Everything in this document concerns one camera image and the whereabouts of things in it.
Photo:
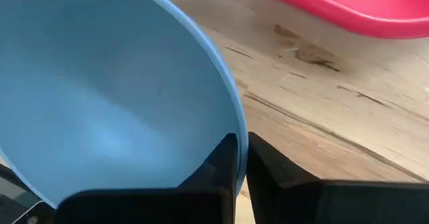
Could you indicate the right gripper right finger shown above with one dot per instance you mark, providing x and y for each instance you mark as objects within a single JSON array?
[{"x": 318, "y": 204}]

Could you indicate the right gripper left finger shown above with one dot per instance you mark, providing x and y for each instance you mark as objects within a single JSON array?
[{"x": 151, "y": 207}]

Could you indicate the blue plastic bowl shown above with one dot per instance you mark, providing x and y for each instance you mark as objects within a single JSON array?
[{"x": 100, "y": 83}]

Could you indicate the red plastic tray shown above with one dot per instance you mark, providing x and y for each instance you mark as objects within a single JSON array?
[{"x": 368, "y": 12}]

